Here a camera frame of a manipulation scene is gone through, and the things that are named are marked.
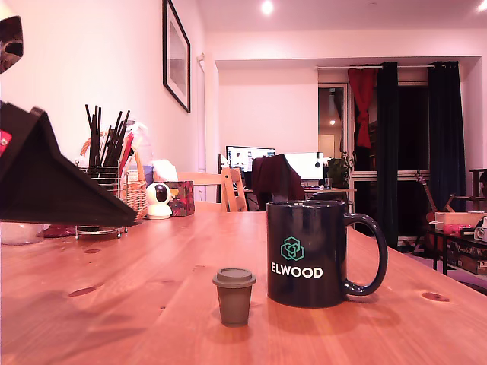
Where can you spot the red glass goblet bowl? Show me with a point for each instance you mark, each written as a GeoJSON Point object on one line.
{"type": "Point", "coordinates": [59, 230]}

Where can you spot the clear bottle with blue cap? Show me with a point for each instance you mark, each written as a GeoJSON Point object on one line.
{"type": "Point", "coordinates": [19, 233]}

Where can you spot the black chopstick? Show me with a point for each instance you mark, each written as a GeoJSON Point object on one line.
{"type": "Point", "coordinates": [121, 137]}
{"type": "Point", "coordinates": [88, 133]}
{"type": "Point", "coordinates": [99, 137]}
{"type": "Point", "coordinates": [95, 137]}

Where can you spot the white tissue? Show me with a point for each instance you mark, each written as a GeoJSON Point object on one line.
{"type": "Point", "coordinates": [165, 171]}

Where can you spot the floral tissue box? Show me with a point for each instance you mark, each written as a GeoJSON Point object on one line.
{"type": "Point", "coordinates": [182, 199]}

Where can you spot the light wooden chair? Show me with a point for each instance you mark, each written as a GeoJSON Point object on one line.
{"type": "Point", "coordinates": [232, 197]}

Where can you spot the monitor showing dark windows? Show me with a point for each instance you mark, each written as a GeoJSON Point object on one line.
{"type": "Point", "coordinates": [243, 156]}

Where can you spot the monitor showing white page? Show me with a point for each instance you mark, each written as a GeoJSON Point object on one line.
{"type": "Point", "coordinates": [304, 165]}

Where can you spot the dark blue Elwood mug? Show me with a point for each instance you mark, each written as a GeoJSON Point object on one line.
{"type": "Point", "coordinates": [304, 266]}

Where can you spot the round ceiling light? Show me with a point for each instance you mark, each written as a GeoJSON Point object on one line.
{"type": "Point", "coordinates": [482, 4]}
{"type": "Point", "coordinates": [267, 7]}

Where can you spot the green potted plant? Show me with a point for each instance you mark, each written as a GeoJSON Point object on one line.
{"type": "Point", "coordinates": [340, 169]}

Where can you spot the red curtain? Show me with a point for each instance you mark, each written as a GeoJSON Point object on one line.
{"type": "Point", "coordinates": [363, 87]}

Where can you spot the dark green curtain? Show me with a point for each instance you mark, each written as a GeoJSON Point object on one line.
{"type": "Point", "coordinates": [447, 133]}
{"type": "Point", "coordinates": [388, 152]}

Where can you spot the acoustic guitar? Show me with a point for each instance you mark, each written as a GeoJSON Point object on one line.
{"type": "Point", "coordinates": [426, 190]}

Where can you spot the black low table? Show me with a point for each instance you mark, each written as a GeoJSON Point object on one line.
{"type": "Point", "coordinates": [435, 247]}

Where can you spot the pink case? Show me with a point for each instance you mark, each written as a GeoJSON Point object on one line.
{"type": "Point", "coordinates": [454, 229]}

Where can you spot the light wooden box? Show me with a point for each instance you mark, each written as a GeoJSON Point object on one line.
{"type": "Point", "coordinates": [460, 218]}

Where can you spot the brown suitcase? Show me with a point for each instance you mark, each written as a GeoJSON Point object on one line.
{"type": "Point", "coordinates": [472, 260]}

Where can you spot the small white round camera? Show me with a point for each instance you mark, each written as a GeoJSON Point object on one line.
{"type": "Point", "coordinates": [156, 205]}

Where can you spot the white instant camera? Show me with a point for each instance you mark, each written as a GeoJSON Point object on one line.
{"type": "Point", "coordinates": [481, 232]}

